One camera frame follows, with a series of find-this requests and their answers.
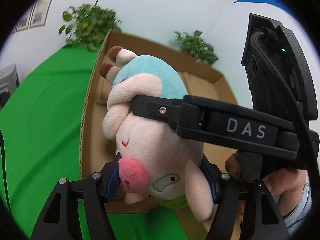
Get light blue sleeve forearm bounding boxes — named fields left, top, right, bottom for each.
left=284, top=176, right=312, bottom=236

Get potted green plant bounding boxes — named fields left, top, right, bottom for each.
left=174, top=30, right=219, bottom=66
left=58, top=0, right=122, bottom=51

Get framed wall certificates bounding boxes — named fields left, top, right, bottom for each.
left=10, top=0, right=52, bottom=34

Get grey plastic stool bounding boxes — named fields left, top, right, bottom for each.
left=0, top=64, right=20, bottom=110

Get pink pig plush toy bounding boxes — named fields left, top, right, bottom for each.
left=100, top=46, right=214, bottom=223

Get left potted green plant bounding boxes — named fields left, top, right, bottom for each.
left=58, top=0, right=122, bottom=51

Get green table cloth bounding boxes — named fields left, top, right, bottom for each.
left=1, top=48, right=97, bottom=237

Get person's right hand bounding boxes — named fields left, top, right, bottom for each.
left=225, top=154, right=307, bottom=222

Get right potted green plant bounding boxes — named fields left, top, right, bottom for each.
left=174, top=30, right=219, bottom=66

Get open cardboard box tray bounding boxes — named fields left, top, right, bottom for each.
left=80, top=31, right=236, bottom=239

